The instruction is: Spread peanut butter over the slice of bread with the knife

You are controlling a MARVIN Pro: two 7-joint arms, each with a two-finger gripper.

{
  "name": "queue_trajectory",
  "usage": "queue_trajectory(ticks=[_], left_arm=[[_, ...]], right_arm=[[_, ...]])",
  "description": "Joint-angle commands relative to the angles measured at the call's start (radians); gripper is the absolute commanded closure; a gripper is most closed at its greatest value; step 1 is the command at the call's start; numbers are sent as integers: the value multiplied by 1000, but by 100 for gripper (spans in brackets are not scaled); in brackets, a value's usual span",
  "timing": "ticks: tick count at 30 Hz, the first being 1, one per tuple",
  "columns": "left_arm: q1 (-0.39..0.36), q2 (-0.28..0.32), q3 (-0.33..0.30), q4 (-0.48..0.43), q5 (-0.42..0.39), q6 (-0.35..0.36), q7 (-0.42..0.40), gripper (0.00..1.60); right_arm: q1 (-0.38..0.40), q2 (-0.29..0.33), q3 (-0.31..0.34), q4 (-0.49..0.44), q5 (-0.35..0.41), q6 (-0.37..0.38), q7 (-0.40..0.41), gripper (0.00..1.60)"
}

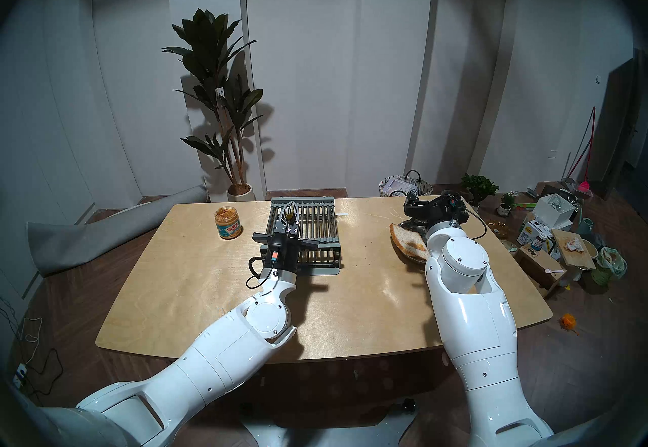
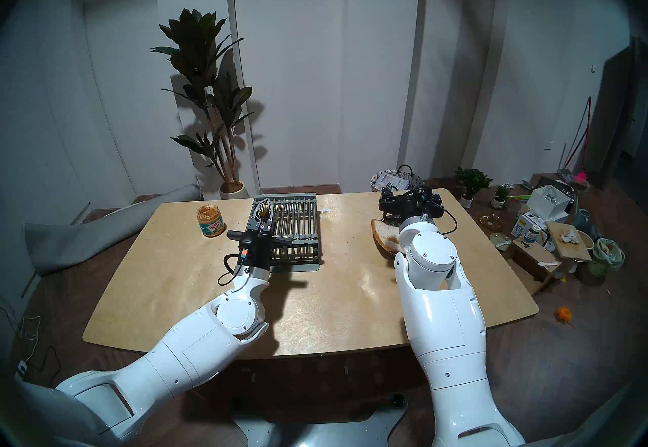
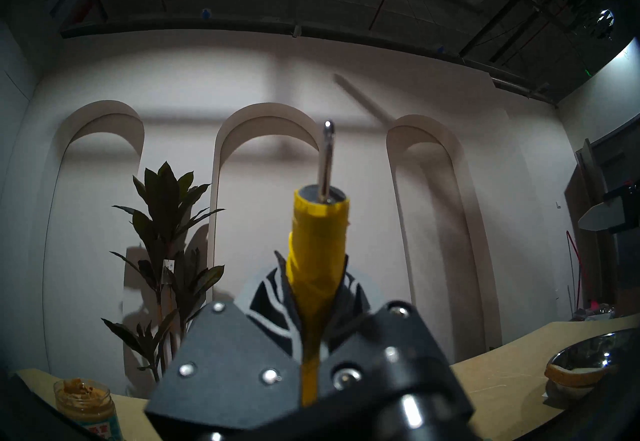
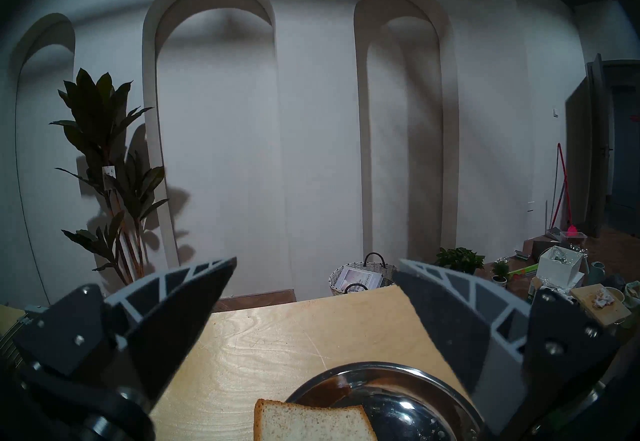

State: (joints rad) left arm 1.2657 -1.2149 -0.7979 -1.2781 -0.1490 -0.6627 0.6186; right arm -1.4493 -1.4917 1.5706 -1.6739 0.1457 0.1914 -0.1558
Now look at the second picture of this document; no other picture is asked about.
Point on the tall potted leafy plant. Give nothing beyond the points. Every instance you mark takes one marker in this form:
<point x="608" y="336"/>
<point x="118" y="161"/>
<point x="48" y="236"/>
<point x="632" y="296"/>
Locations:
<point x="195" y="41"/>

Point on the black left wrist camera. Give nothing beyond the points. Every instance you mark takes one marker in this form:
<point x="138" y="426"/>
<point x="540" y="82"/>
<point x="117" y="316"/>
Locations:
<point x="245" y="253"/>

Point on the brown cardboard box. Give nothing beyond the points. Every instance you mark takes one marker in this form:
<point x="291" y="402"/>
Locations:
<point x="531" y="258"/>

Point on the crumpled white tissue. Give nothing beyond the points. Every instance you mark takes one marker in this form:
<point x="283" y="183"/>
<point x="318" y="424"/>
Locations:
<point x="568" y="236"/>

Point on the open peanut butter jar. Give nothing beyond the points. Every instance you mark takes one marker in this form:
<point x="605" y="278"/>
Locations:
<point x="211" y="224"/>

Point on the tiny potted plant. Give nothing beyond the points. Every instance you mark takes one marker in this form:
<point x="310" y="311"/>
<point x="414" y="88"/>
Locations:
<point x="501" y="192"/>

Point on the bushy small potted plant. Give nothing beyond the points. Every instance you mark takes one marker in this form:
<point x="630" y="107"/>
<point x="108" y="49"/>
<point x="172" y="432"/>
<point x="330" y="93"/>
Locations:
<point x="472" y="178"/>

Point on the white bread slice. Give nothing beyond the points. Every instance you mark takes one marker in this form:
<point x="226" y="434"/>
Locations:
<point x="385" y="236"/>

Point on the grey metal dish rack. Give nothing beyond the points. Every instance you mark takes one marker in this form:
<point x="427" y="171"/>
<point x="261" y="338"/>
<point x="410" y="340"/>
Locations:
<point x="298" y="213"/>

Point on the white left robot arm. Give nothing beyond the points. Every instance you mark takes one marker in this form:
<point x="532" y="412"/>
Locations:
<point x="192" y="350"/>

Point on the stainless steel bowl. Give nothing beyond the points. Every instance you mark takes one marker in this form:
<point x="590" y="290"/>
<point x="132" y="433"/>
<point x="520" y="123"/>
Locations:
<point x="394" y="222"/>

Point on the white power strip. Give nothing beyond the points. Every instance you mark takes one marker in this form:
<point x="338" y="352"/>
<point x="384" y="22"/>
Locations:
<point x="20" y="369"/>

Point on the orange ball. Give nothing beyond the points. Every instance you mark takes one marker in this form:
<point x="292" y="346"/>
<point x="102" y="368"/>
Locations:
<point x="563" y="314"/>

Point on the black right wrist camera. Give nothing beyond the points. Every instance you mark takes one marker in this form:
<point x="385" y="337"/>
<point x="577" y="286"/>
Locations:
<point x="424" y="195"/>

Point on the green yellow stick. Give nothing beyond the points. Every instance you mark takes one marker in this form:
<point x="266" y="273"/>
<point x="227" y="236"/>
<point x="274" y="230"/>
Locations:
<point x="521" y="196"/>

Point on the wooden board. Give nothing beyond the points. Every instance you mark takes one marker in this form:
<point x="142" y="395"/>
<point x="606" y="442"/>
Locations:
<point x="557" y="248"/>

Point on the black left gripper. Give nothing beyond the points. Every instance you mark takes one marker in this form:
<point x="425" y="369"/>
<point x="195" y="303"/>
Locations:
<point x="262" y="251"/>

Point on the amber glass bowl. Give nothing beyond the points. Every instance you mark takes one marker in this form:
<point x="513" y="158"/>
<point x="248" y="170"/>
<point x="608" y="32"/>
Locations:
<point x="491" y="222"/>

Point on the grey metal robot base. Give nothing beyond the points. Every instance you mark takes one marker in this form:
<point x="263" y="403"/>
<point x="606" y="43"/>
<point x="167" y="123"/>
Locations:
<point x="324" y="431"/>

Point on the pale green jug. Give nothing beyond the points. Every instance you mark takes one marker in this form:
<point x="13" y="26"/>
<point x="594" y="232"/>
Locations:
<point x="584" y="218"/>

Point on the rolled grey mat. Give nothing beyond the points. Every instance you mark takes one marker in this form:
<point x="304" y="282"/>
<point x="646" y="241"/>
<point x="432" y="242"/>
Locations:
<point x="76" y="238"/>

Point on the printed white carton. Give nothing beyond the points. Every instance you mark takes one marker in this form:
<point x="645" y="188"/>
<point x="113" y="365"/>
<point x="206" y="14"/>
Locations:
<point x="524" y="225"/>

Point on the pale ceramic plate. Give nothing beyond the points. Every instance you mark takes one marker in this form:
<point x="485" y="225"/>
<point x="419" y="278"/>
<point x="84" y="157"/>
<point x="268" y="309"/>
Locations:
<point x="500" y="240"/>

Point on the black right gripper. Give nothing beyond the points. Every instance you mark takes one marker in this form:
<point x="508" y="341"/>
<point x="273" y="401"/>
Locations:
<point x="412" y="210"/>

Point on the open white box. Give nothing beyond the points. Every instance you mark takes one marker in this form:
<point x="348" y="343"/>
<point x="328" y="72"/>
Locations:
<point x="541" y="203"/>

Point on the dark door panel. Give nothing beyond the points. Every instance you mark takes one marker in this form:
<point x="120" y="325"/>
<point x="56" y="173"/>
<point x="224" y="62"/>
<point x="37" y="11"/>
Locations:
<point x="620" y="111"/>

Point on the white plastic spoon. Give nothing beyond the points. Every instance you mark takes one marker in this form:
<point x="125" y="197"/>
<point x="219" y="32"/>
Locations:
<point x="547" y="264"/>

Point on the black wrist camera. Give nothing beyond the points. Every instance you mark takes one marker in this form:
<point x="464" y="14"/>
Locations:
<point x="424" y="195"/>
<point x="245" y="253"/>

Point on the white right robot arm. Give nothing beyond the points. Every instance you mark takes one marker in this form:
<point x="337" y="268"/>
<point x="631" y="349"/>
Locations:
<point x="440" y="309"/>

